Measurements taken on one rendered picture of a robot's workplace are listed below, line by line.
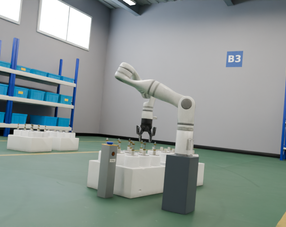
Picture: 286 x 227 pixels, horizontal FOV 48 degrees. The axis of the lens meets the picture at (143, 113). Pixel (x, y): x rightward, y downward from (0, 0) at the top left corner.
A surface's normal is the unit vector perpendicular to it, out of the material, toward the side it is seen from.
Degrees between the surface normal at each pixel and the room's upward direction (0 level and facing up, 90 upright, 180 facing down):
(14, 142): 90
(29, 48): 90
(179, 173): 90
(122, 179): 90
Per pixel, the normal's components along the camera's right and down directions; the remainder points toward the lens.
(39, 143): 0.91, 0.07
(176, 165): -0.51, -0.08
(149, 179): 0.78, 0.05
